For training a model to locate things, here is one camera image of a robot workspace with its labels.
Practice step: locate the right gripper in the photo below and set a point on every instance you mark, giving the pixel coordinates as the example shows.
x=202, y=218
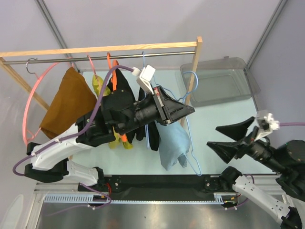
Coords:
x=225, y=150

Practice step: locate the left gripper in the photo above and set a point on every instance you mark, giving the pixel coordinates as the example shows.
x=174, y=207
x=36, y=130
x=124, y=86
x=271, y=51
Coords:
x=176, y=109

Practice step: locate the light blue trousers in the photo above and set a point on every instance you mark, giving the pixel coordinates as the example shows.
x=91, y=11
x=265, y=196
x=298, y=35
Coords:
x=174, y=145

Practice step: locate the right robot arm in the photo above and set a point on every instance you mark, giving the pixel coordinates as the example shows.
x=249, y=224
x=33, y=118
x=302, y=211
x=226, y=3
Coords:
x=288, y=162

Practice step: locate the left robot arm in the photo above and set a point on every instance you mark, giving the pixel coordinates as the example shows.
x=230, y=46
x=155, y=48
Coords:
x=53, y=165

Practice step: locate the black trousers on blue hanger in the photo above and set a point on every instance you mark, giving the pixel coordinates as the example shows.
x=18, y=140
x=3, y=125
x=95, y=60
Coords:
x=152, y=138

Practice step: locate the black trousers on orange hanger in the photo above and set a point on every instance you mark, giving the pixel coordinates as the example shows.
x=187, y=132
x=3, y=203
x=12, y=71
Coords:
x=124, y=81

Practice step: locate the yellow trousers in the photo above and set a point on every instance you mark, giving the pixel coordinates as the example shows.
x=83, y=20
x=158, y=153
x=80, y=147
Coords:
x=97, y=83

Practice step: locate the orange plastic hanger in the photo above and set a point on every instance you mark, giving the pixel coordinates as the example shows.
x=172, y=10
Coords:
x=114, y=76

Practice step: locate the brown trousers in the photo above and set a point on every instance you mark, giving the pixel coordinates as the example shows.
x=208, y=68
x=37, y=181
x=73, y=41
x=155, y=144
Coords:
x=73, y=100

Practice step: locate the pink plastic hanger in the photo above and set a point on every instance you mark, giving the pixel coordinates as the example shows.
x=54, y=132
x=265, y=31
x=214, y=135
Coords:
x=26, y=134

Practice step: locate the clear plastic bin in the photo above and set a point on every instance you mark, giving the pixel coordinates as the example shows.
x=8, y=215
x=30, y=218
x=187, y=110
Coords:
x=221, y=81

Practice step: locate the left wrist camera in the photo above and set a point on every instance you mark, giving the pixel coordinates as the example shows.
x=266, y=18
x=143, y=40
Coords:
x=143, y=78

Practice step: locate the white cable duct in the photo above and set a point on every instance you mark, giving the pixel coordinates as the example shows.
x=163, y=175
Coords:
x=97, y=199

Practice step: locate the pink wire hanger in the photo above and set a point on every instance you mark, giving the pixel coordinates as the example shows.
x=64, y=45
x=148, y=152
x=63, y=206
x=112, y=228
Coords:
x=92, y=66

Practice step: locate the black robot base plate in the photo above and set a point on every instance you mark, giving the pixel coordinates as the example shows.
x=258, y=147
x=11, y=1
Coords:
x=167, y=186

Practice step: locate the wooden clothes rack frame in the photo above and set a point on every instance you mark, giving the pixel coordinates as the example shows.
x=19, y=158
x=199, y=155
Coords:
x=6, y=66

